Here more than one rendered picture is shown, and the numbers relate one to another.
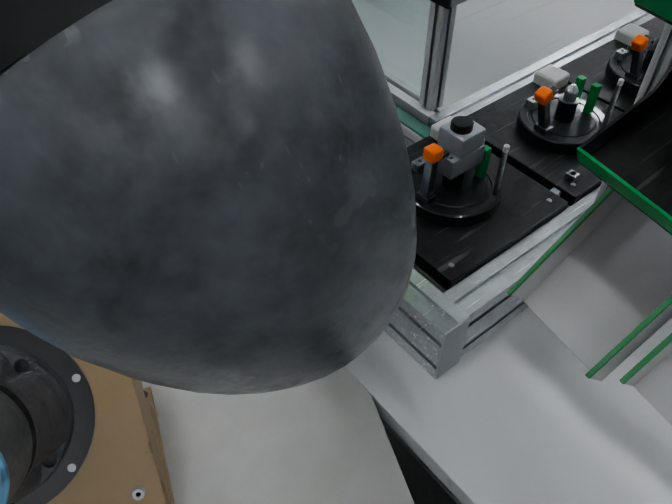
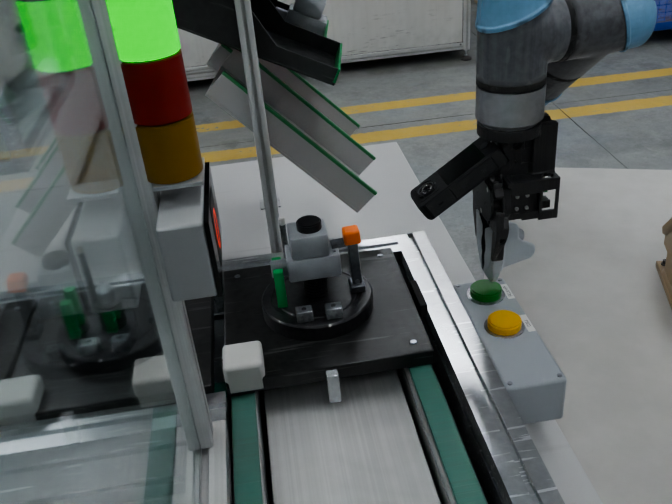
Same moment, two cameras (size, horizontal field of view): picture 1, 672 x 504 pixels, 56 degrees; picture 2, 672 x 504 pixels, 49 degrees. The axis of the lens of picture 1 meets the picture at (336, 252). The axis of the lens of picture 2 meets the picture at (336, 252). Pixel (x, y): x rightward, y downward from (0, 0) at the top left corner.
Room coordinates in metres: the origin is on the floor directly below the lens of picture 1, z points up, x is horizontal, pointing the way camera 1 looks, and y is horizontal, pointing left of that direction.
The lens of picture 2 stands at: (1.32, 0.28, 1.51)
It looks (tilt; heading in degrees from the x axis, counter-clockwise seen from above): 31 degrees down; 213
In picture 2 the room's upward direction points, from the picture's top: 5 degrees counter-clockwise
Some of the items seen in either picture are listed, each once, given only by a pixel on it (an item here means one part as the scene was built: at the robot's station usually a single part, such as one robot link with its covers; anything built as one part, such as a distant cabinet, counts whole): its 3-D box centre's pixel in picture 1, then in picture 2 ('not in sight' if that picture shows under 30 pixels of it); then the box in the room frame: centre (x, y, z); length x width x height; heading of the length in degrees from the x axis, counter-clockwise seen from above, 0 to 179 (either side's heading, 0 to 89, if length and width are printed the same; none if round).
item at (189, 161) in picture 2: not in sight; (167, 144); (0.91, -0.14, 1.28); 0.05 x 0.05 x 0.05
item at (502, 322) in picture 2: not in sight; (504, 325); (0.62, 0.06, 0.96); 0.04 x 0.04 x 0.02
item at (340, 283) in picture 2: (450, 188); (317, 300); (0.69, -0.17, 0.98); 0.14 x 0.14 x 0.02
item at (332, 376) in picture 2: not in sight; (333, 386); (0.79, -0.09, 0.95); 0.01 x 0.01 x 0.04; 39
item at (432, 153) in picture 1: (434, 168); (347, 256); (0.66, -0.13, 1.04); 0.04 x 0.02 x 0.08; 129
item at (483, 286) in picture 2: not in sight; (485, 293); (0.57, 0.01, 0.96); 0.04 x 0.04 x 0.02
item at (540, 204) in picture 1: (449, 198); (318, 312); (0.69, -0.17, 0.96); 0.24 x 0.24 x 0.02; 39
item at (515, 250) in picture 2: not in sight; (510, 253); (0.56, 0.04, 1.03); 0.06 x 0.03 x 0.09; 129
